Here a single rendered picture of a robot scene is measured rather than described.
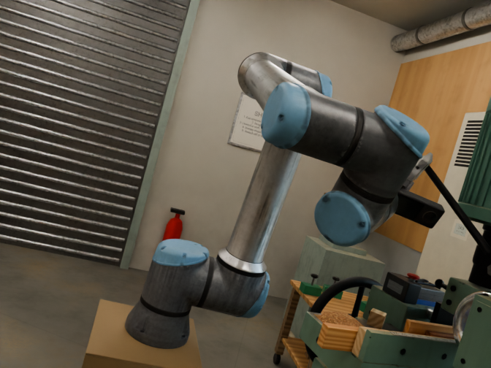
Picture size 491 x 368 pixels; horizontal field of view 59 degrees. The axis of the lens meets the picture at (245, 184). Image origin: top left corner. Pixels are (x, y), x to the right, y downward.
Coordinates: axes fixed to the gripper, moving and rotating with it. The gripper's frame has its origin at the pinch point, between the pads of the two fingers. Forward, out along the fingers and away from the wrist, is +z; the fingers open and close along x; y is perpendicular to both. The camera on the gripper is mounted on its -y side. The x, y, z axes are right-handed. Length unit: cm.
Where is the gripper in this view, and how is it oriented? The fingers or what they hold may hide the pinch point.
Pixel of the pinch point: (413, 183)
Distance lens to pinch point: 102.3
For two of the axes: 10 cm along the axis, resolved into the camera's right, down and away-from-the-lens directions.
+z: 5.8, -1.9, 7.9
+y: -7.2, -5.9, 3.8
